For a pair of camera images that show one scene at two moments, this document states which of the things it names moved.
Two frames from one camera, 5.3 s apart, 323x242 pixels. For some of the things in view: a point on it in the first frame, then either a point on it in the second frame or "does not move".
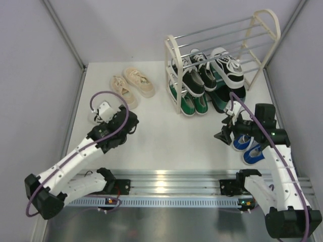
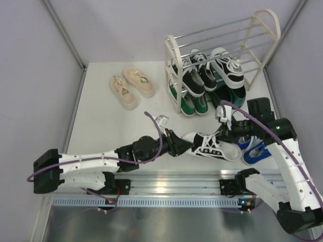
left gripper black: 104,123 -> 176,145
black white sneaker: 98,118 -> 212,145
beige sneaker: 119,85 does not move
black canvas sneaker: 200,61 does not move
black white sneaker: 228,69 does not move
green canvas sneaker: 201,105 does not move
